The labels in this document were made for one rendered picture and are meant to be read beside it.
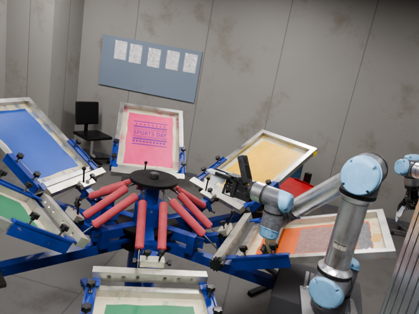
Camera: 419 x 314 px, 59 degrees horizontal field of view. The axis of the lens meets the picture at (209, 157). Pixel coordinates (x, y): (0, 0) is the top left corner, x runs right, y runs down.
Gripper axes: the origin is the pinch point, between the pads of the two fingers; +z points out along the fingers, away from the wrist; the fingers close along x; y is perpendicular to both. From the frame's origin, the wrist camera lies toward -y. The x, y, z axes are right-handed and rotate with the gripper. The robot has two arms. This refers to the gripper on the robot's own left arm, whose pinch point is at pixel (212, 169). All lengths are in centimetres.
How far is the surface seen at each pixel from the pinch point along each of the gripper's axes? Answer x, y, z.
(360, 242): 73, 24, -53
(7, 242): 76, 158, 253
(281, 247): 67, 42, -16
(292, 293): 68, 64, -29
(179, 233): 58, 58, 46
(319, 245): 70, 34, -35
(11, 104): 24, 12, 196
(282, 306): 60, 69, -28
